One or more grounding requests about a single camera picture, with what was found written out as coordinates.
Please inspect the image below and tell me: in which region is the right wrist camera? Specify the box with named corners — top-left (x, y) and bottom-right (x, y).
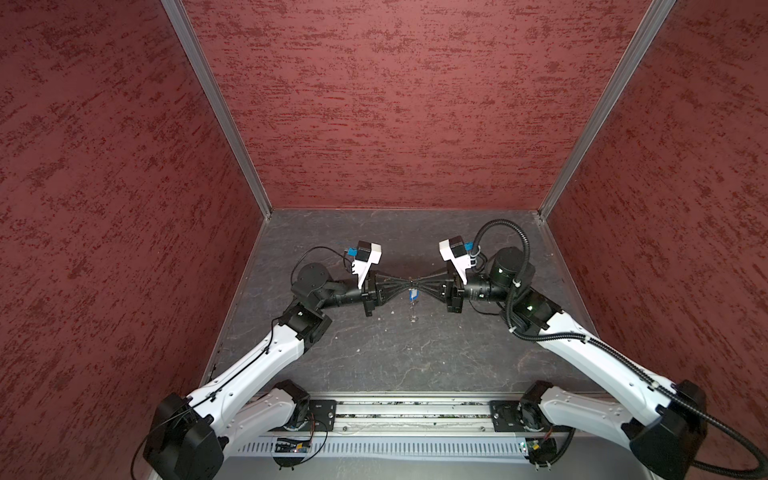
top-left (438, 236), bottom-right (472, 285)

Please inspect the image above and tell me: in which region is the left circuit board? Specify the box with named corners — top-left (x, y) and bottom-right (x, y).
top-left (274, 438), bottom-right (312, 455)

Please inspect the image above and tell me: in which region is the circuit board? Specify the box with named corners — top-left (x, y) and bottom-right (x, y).
top-left (525, 438), bottom-right (558, 467)
top-left (274, 438), bottom-right (312, 455)

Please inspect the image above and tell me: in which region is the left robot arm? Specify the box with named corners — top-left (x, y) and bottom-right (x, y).
top-left (134, 263), bottom-right (411, 479)

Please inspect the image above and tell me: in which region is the white slotted cable duct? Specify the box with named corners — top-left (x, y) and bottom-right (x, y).
top-left (235, 436), bottom-right (528, 463)

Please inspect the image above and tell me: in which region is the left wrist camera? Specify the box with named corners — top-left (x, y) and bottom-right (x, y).
top-left (347, 241), bottom-right (382, 290)

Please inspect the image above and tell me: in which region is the black corrugated cable conduit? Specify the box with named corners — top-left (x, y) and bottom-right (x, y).
top-left (471, 218), bottom-right (768, 479)

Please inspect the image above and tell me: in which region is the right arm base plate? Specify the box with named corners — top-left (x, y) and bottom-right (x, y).
top-left (489, 400), bottom-right (525, 433)

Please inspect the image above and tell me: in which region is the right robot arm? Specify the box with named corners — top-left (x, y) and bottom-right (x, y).
top-left (411, 247), bottom-right (707, 479)

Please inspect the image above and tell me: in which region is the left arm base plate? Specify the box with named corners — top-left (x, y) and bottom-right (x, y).
top-left (299, 399), bottom-right (338, 432)

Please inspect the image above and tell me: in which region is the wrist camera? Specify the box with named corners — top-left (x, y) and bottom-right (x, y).
top-left (347, 241), bottom-right (382, 290)
top-left (438, 236), bottom-right (472, 285)

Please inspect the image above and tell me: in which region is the small keys bunch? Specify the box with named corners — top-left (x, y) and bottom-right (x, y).
top-left (409, 300), bottom-right (419, 323)

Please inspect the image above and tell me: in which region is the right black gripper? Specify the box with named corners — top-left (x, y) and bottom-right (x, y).
top-left (414, 260), bottom-right (514, 314)

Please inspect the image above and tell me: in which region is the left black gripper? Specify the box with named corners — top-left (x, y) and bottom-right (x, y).
top-left (317, 268), bottom-right (411, 317)

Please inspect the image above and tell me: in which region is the aluminium corner post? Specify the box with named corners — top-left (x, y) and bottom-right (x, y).
top-left (538, 0), bottom-right (676, 223)
top-left (161, 0), bottom-right (273, 221)

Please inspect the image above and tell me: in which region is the right circuit board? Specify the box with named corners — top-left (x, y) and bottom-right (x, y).
top-left (525, 438), bottom-right (558, 467)

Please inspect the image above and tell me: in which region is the right aluminium corner post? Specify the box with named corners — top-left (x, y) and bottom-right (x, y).
top-left (538, 0), bottom-right (676, 223)

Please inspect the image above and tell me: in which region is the left aluminium corner post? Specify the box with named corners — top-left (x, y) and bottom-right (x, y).
top-left (161, 0), bottom-right (273, 221)

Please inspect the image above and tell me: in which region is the aluminium mounting rail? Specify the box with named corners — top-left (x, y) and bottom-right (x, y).
top-left (177, 393), bottom-right (637, 437)

